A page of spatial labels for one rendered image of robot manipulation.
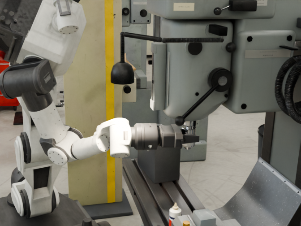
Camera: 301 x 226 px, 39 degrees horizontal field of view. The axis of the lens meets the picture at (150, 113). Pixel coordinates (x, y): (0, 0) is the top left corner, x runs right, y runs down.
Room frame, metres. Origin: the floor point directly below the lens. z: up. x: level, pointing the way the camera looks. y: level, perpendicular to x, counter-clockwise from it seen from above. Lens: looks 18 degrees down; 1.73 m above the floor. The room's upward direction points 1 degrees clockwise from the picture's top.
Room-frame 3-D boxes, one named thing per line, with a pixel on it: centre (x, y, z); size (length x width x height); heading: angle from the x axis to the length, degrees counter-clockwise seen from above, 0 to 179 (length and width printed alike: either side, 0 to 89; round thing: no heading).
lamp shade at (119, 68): (1.25, 0.09, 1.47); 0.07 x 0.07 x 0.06
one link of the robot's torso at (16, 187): (1.89, 0.58, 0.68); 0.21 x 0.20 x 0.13; 29
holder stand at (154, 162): (1.74, -0.04, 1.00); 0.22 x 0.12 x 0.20; 21
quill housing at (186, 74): (1.32, -0.13, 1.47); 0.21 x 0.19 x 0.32; 14
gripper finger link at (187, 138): (1.29, -0.13, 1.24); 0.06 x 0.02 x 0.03; 97
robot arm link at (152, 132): (1.31, -0.04, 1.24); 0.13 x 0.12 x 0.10; 7
